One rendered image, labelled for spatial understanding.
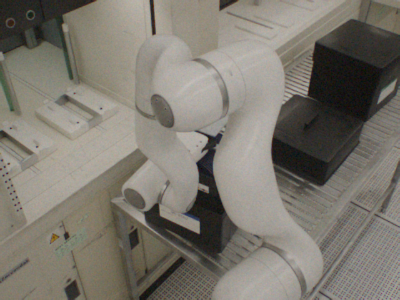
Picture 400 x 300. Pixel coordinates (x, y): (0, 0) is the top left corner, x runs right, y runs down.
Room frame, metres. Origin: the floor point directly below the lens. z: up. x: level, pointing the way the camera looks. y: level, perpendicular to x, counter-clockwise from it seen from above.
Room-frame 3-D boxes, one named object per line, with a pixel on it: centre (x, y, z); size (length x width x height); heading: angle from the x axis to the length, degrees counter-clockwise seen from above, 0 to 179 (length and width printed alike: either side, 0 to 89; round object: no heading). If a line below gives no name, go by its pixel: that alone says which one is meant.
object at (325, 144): (1.28, -0.39, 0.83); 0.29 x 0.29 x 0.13; 51
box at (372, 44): (1.61, -0.64, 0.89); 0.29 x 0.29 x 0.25; 46
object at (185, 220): (0.99, -0.01, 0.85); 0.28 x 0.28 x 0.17; 60
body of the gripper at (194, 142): (0.89, 0.05, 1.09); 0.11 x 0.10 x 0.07; 150
